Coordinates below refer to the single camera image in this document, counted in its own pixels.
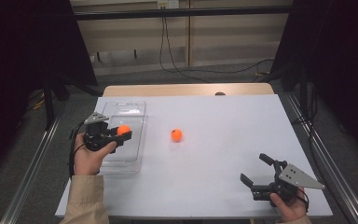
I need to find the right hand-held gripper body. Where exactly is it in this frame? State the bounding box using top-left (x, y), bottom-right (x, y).
top-left (251, 160), bottom-right (326, 203)

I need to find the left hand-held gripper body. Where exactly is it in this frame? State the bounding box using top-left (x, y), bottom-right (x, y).
top-left (83, 112), bottom-right (121, 154)

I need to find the plain orange ball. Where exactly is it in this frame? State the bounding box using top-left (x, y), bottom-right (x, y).
top-left (117, 124), bottom-right (131, 136)

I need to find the clear plastic container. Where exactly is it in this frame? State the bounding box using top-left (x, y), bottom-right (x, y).
top-left (90, 101), bottom-right (149, 176)

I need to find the orange ball with dark mark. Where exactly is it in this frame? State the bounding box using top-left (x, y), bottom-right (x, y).
top-left (171, 128), bottom-right (184, 143)

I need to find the person's left hand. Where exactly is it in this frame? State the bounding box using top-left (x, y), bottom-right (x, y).
top-left (73, 132), bottom-right (117, 177)

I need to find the person's right hand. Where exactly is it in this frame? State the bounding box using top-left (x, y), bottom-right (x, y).
top-left (268, 187), bottom-right (310, 224)

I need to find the black curtain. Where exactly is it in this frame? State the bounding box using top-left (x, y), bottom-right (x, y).
top-left (0, 0), bottom-right (98, 182)
top-left (270, 0), bottom-right (358, 166)

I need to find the black horizontal bar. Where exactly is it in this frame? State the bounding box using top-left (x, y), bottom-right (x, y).
top-left (73, 5), bottom-right (293, 21)

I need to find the right hand-held gripper black cable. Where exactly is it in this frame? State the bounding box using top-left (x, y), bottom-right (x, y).
top-left (297, 187), bottom-right (310, 215)

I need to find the hand-held gripper black cable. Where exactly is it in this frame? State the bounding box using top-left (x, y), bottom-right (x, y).
top-left (297, 187), bottom-right (310, 215)
top-left (68, 120), bottom-right (90, 179)

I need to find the left hand-held gripper black cable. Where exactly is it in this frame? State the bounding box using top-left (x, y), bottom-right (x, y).
top-left (68, 120), bottom-right (90, 179)

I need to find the aluminium floor rail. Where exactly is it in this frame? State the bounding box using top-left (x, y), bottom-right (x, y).
top-left (0, 102), bottom-right (67, 224)
top-left (283, 92), bottom-right (358, 224)

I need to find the black stand post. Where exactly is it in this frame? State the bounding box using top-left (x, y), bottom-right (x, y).
top-left (42, 76), bottom-right (56, 131)

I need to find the black hanging cable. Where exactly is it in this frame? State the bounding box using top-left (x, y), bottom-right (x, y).
top-left (162, 17), bottom-right (276, 75)
top-left (158, 17), bottom-right (212, 84)

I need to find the white wall socket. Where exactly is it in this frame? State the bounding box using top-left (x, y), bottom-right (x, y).
top-left (157, 0), bottom-right (181, 9)

